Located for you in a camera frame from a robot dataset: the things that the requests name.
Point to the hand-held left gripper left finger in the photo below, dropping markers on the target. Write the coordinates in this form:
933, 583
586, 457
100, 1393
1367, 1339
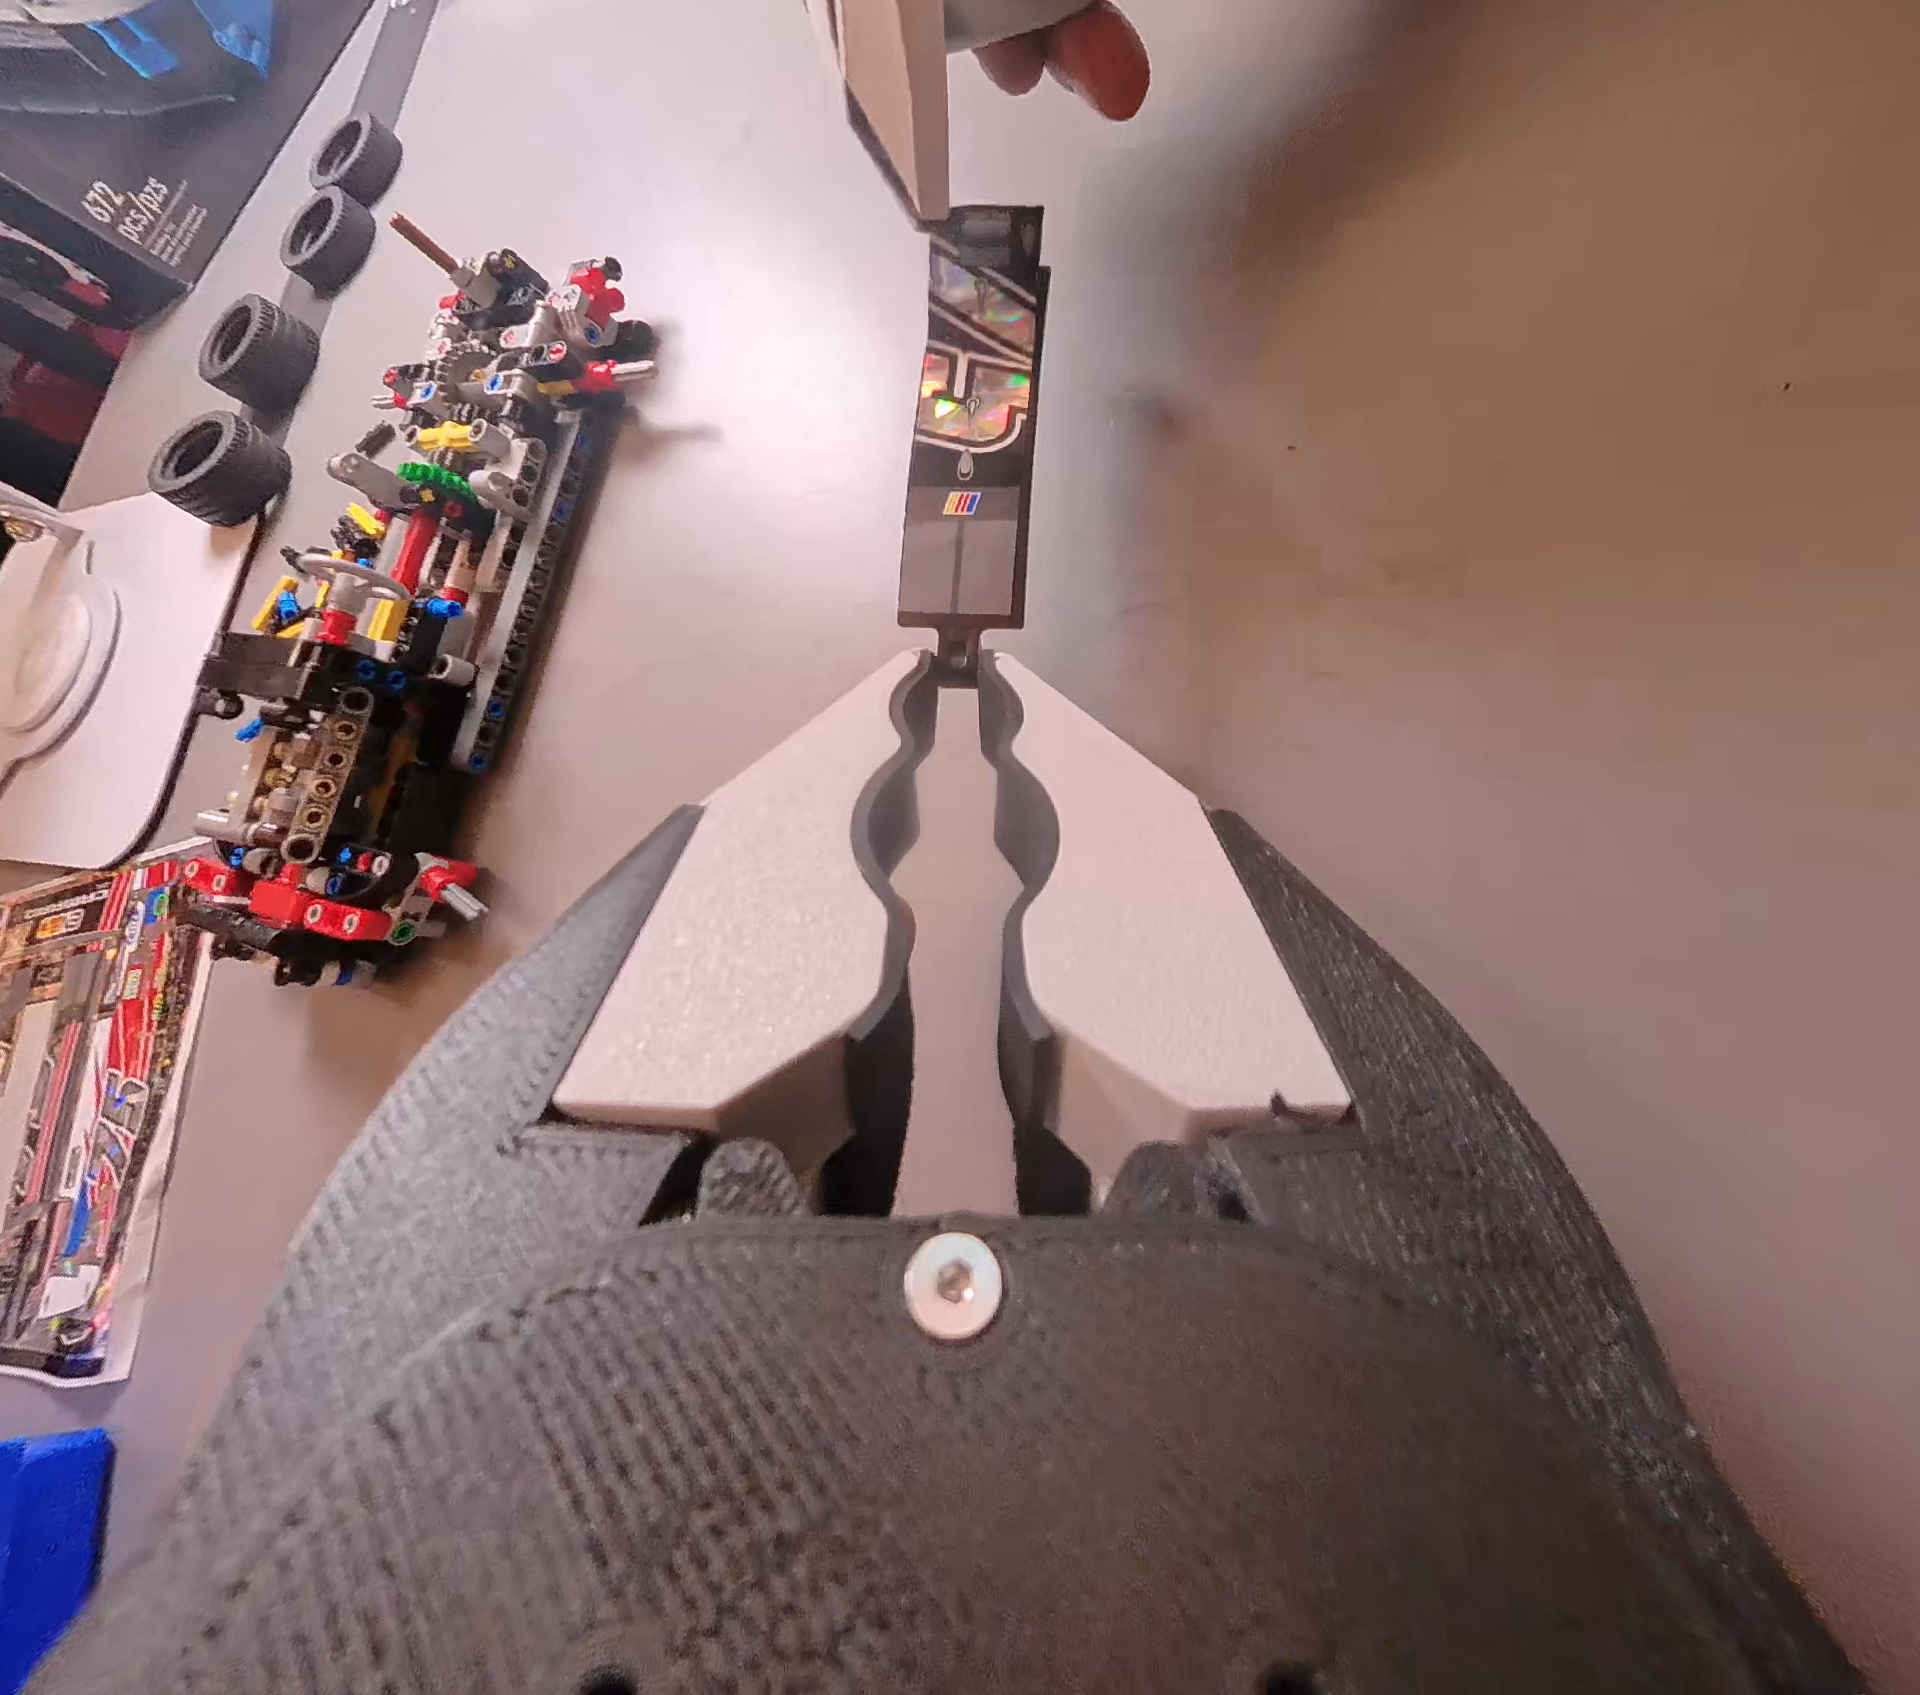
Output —
720, 947

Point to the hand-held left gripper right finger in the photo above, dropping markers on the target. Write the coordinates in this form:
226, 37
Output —
1171, 947

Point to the lego car chassis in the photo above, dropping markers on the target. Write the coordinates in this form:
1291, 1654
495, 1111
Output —
375, 677

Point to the black stickered lego panel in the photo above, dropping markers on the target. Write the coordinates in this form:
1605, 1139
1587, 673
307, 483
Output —
968, 527

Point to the black lego tire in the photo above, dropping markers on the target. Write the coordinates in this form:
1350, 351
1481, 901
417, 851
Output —
360, 159
224, 469
331, 237
262, 353

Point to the lego set box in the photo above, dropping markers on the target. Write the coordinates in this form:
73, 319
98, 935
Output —
150, 151

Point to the person's right hand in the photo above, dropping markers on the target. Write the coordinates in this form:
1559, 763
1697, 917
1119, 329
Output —
1088, 61

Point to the white book stand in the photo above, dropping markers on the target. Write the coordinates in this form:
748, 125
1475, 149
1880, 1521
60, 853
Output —
135, 737

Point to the holographic sticker sheet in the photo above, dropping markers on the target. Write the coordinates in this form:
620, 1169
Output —
91, 1097

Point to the blue plastic bin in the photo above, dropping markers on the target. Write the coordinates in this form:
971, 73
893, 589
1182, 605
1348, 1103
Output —
45, 1547

